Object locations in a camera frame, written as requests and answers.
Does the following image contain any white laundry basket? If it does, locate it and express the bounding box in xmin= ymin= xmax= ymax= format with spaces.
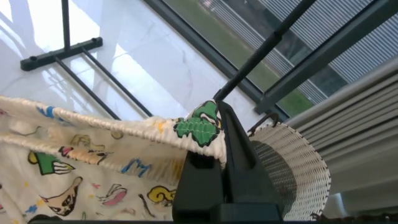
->
xmin=247 ymin=111 xmax=332 ymax=222

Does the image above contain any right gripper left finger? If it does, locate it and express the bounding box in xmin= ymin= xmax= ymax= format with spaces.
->
xmin=172 ymin=151 xmax=225 ymax=222

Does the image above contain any beige curtain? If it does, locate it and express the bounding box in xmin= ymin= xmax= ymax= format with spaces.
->
xmin=285 ymin=57 xmax=398 ymax=215

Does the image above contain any cream printed garment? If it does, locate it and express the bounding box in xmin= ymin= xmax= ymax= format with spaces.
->
xmin=0 ymin=95 xmax=228 ymax=224

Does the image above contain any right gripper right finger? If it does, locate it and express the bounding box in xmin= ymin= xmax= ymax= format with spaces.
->
xmin=216 ymin=100 xmax=284 ymax=206

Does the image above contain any window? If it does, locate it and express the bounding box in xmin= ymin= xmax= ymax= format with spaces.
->
xmin=141 ymin=0 xmax=398 ymax=123

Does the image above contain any black clothes rack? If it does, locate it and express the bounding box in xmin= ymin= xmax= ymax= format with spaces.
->
xmin=20 ymin=0 xmax=317 ymax=121

